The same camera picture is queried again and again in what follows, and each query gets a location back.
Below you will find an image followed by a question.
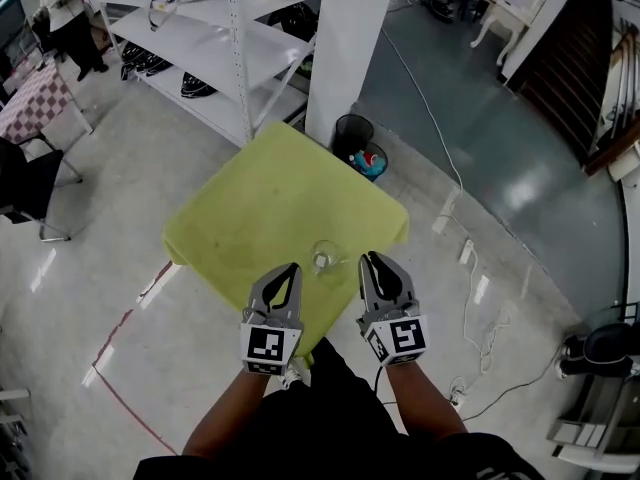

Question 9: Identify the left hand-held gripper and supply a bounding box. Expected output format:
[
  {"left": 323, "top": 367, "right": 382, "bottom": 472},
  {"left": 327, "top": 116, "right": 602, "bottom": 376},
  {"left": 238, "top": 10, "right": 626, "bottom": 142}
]
[{"left": 240, "top": 262, "right": 305, "bottom": 377}]

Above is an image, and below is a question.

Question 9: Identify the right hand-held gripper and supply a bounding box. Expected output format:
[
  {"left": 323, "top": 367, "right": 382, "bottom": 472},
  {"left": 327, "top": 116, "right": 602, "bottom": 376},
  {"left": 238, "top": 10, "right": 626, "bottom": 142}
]
[{"left": 355, "top": 251, "right": 432, "bottom": 368}]

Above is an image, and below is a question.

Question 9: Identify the small clear glass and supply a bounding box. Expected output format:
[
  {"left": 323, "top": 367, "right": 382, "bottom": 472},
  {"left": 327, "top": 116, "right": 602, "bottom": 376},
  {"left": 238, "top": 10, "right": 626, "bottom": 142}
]
[{"left": 309, "top": 238, "right": 347, "bottom": 276}]

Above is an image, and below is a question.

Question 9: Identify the person's right forearm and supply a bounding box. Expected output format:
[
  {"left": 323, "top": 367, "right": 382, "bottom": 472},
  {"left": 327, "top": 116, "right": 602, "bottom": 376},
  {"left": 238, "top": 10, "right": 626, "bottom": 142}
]
[{"left": 384, "top": 357, "right": 469, "bottom": 442}]

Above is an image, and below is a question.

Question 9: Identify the person's left forearm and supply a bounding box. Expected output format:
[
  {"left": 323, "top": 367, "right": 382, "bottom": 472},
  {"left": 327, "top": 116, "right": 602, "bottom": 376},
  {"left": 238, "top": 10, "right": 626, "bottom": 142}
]
[{"left": 181, "top": 367, "right": 282, "bottom": 462}]

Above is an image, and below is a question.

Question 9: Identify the person's left white shoe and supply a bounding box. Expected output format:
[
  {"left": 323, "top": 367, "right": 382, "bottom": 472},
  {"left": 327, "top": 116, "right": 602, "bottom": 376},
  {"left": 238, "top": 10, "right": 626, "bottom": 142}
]
[{"left": 279, "top": 357, "right": 312, "bottom": 391}]

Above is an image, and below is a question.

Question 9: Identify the table with yellow-green cloth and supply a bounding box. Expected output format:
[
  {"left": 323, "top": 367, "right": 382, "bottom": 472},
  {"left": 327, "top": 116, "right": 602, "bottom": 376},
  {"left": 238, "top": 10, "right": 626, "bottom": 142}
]
[{"left": 160, "top": 120, "right": 411, "bottom": 365}]

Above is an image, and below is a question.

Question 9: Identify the waste bin with colourful rubbish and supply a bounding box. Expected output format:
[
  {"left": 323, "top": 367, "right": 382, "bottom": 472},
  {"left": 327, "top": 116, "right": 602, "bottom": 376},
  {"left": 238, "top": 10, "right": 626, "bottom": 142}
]
[{"left": 349, "top": 140, "right": 390, "bottom": 184}]

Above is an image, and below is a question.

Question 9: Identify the person's black clothing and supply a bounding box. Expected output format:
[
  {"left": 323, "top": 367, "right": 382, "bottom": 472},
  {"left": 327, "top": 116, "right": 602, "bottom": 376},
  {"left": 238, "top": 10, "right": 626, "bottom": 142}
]
[{"left": 131, "top": 336, "right": 547, "bottom": 480}]

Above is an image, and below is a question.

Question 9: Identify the black mesh waste bin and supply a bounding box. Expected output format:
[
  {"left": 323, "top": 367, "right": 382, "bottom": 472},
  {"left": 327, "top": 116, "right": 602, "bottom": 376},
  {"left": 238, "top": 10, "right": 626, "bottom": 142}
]
[{"left": 333, "top": 113, "right": 376, "bottom": 157}]

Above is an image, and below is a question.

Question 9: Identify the black striped helmet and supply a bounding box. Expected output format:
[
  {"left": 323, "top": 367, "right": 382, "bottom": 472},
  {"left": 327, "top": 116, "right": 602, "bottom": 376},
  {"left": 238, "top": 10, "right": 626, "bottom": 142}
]
[
  {"left": 180, "top": 70, "right": 220, "bottom": 99},
  {"left": 120, "top": 41, "right": 170, "bottom": 76}
]

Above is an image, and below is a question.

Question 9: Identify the black round device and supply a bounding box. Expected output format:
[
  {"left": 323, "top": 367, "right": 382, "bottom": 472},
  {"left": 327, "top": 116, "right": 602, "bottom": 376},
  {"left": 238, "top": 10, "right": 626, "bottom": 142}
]
[{"left": 556, "top": 319, "right": 639, "bottom": 382}]

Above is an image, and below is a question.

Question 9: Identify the white pillar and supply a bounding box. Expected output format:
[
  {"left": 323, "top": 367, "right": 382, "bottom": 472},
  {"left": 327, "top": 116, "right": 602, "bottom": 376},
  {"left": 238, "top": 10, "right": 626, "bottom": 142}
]
[{"left": 304, "top": 0, "right": 402, "bottom": 150}]

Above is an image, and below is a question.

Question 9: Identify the grey metal rack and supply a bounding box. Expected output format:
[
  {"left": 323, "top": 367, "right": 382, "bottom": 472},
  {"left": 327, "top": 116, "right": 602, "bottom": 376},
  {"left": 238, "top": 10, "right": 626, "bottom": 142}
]
[{"left": 546, "top": 372, "right": 640, "bottom": 462}]

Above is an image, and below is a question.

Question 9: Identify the white metal shelf rack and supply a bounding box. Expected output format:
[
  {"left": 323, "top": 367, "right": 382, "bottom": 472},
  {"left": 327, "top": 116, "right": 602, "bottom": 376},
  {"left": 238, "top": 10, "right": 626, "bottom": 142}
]
[{"left": 96, "top": 0, "right": 327, "bottom": 147}]

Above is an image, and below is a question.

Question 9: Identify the brown wooden plank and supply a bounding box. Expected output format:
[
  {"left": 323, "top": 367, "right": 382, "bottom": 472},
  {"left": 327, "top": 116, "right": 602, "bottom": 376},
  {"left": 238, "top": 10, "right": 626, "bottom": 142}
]
[{"left": 584, "top": 139, "right": 640, "bottom": 177}]

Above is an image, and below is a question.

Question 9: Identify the white box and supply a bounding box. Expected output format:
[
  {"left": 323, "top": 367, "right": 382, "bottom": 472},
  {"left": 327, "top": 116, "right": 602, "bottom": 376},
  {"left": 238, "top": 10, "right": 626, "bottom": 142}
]
[{"left": 606, "top": 151, "right": 640, "bottom": 183}]

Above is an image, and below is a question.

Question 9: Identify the black mesh office chair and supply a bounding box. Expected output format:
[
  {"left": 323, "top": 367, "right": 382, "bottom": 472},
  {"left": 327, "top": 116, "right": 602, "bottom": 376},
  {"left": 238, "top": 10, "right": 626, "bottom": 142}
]
[{"left": 0, "top": 137, "right": 85, "bottom": 243}]

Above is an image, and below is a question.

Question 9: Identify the black bag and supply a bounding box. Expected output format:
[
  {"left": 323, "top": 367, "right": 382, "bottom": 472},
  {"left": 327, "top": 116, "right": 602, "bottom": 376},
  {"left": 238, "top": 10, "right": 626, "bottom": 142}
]
[{"left": 266, "top": 2, "right": 320, "bottom": 45}]

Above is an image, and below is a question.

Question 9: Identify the dark wooden staircase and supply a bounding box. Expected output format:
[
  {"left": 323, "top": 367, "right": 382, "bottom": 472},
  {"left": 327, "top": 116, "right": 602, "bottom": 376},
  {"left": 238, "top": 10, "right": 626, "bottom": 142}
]
[{"left": 513, "top": 0, "right": 615, "bottom": 165}]

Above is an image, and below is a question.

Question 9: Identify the white carved-leg desk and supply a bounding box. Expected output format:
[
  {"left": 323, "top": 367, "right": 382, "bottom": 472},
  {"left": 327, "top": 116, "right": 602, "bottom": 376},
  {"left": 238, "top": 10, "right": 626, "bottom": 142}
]
[{"left": 469, "top": 0, "right": 532, "bottom": 68}]

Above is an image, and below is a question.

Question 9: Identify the checkered cloth table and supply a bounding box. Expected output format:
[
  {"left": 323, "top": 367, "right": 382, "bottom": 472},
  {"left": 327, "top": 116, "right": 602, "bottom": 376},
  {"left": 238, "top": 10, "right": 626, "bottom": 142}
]
[{"left": 0, "top": 59, "right": 95, "bottom": 148}]

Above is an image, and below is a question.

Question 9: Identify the coiled white cable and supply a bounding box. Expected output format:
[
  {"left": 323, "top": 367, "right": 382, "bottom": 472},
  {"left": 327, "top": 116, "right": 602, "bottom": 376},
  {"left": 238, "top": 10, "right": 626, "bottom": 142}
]
[{"left": 448, "top": 261, "right": 512, "bottom": 390}]

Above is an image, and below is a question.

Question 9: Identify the black floor cable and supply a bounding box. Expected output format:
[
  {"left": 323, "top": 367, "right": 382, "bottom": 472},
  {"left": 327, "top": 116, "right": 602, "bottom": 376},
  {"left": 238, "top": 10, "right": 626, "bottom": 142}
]
[{"left": 461, "top": 356, "right": 570, "bottom": 422}]

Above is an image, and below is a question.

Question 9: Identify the long white floor cable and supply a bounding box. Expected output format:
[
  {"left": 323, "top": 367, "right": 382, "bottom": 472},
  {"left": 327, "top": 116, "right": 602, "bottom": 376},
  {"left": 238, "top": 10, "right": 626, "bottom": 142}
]
[{"left": 380, "top": 27, "right": 464, "bottom": 233}]

